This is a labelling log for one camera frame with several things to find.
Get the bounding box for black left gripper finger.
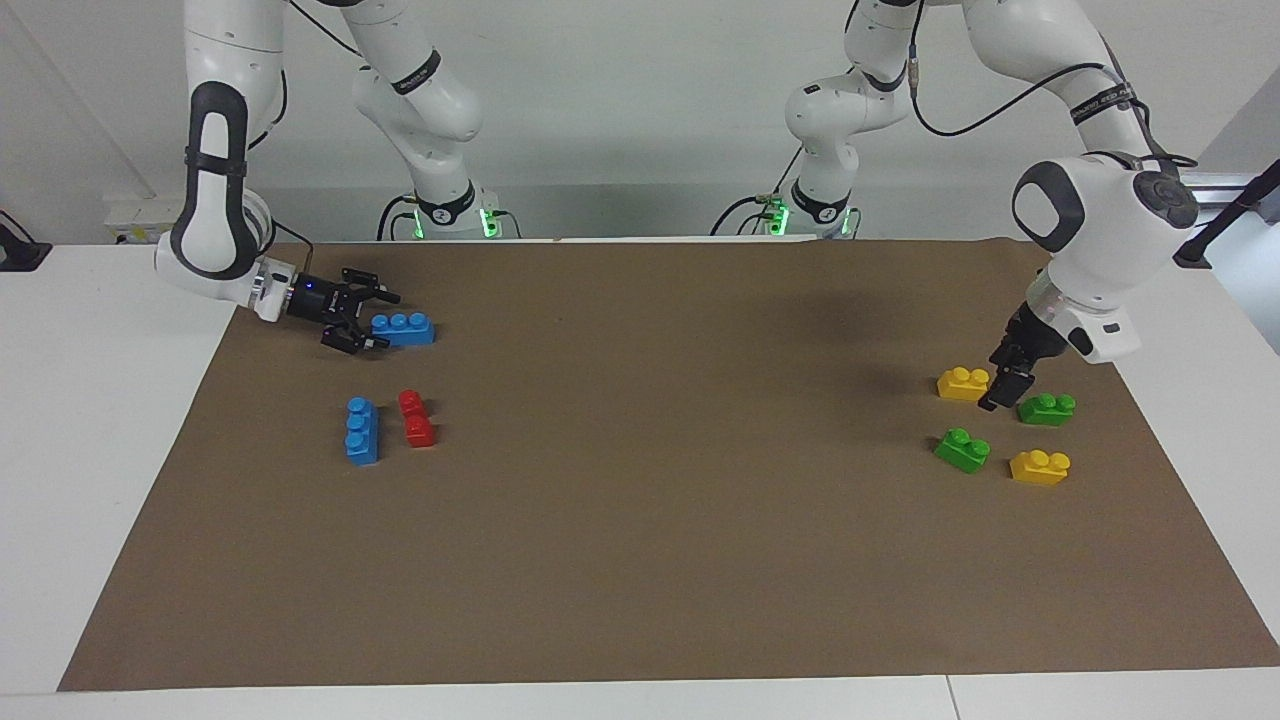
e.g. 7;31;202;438
977;366;1036;413

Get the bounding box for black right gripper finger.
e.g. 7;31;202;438
340;266;404;307
320;312;393;357

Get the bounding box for blue three-stud toy brick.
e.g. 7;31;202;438
345;396;381;467
371;313;437;348

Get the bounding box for green two-stud toy brick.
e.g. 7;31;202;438
934;427;992;474
1018;392;1078;427

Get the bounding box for yellow two-stud toy brick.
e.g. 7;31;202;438
1009;449;1072;487
937;366;991;402

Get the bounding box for black table clamp with rod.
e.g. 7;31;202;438
1163;160;1280;269

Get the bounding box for brown paper table mat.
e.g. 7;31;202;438
57;237;1280;693

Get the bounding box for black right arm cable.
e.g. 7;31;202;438
245;0;361;283

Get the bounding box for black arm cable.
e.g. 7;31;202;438
245;0;361;283
905;0;1198;173

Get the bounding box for black base cable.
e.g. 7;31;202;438
710;148;806;237
377;193;417;242

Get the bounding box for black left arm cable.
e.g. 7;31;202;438
905;0;1198;173

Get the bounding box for black table clamp mount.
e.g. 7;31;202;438
0;210;53;273

